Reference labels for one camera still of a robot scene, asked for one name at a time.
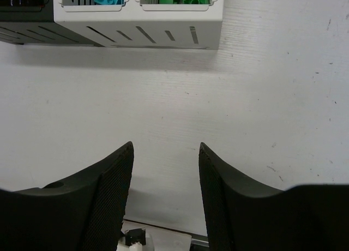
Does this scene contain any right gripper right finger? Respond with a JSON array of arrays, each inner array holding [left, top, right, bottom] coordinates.
[[198, 144, 348, 250]]

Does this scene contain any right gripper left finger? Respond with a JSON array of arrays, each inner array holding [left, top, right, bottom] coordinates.
[[1, 142, 134, 250]]

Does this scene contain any white double bin container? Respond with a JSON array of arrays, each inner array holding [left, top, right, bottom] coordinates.
[[53, 0, 224, 50]]

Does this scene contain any black double bin container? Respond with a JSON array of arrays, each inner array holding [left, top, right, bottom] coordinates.
[[1, 0, 101, 47]]

